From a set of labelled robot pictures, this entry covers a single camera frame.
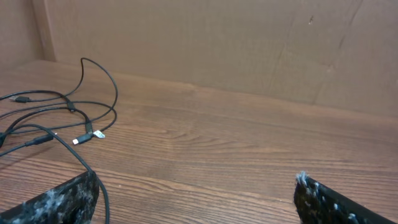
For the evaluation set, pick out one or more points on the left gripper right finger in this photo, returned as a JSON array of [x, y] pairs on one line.
[[318, 204]]

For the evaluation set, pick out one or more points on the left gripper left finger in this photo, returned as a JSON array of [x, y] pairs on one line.
[[72, 202]]

